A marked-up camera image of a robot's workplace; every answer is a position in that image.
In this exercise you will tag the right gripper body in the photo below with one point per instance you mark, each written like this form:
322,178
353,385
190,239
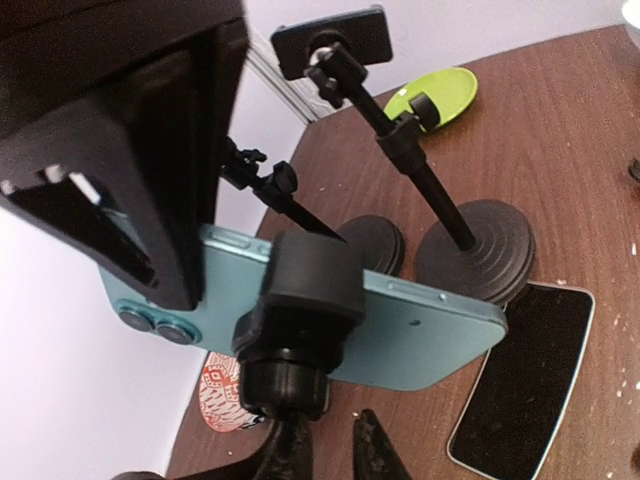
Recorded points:
114,124

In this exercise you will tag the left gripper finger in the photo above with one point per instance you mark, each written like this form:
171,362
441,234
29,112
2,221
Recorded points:
374,456

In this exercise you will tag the teal smartphone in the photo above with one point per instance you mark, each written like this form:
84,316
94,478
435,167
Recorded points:
412,337

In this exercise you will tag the dark smartphone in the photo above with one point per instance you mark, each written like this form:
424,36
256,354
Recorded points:
523,388

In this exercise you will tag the black stand with teal phone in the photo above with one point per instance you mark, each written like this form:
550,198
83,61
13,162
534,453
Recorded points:
311,299

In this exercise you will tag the black stand with pink phone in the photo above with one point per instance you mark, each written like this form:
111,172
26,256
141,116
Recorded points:
378,238

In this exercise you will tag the black gooseneck stand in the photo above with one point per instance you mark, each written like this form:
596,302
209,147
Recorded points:
483,249

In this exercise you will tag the red patterned bowl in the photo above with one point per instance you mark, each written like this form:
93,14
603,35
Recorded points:
218,396

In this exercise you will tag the green plate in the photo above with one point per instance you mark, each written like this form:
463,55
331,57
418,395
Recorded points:
436,98

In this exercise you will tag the right aluminium frame post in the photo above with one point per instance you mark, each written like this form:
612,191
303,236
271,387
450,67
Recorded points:
297,97

